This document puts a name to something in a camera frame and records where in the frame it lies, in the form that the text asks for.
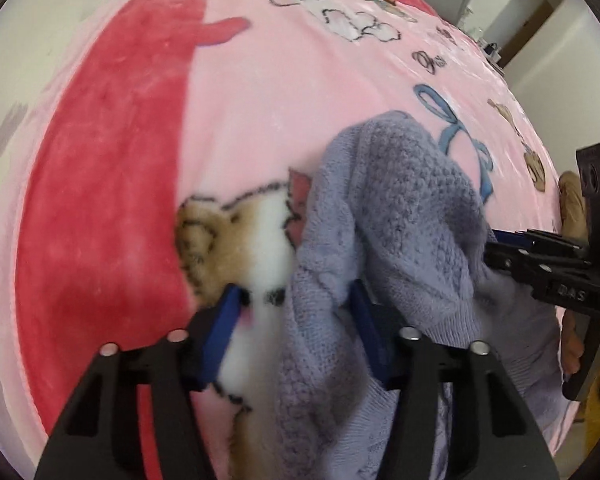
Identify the lavender knit sweater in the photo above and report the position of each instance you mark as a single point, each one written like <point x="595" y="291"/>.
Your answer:
<point x="410" y="284"/>

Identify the person's right hand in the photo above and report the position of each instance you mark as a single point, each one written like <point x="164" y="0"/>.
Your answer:
<point x="572" y="211"/>

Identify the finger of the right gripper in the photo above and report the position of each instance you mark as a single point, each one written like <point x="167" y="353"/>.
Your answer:
<point x="546" y="243"/>
<point x="532" y="268"/>

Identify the pink cartoon fleece blanket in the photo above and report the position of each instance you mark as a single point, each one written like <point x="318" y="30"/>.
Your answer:
<point x="173" y="154"/>

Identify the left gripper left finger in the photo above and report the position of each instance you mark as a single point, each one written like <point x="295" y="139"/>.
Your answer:
<point x="97" y="435"/>

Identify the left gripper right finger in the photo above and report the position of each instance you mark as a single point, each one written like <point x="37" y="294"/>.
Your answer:
<point x="493" y="433"/>

